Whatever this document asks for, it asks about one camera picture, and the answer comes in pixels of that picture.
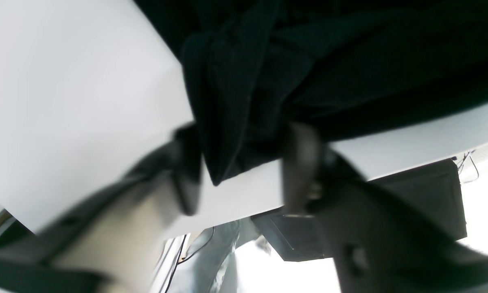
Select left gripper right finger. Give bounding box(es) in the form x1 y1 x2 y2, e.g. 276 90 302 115
282 123 488 293

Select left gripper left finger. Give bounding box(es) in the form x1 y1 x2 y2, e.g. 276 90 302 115
0 125 202 293

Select black box under table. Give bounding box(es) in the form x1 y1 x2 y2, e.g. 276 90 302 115
250 158 468 262

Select black t-shirt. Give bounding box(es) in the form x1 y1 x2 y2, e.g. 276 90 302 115
136 0 488 185

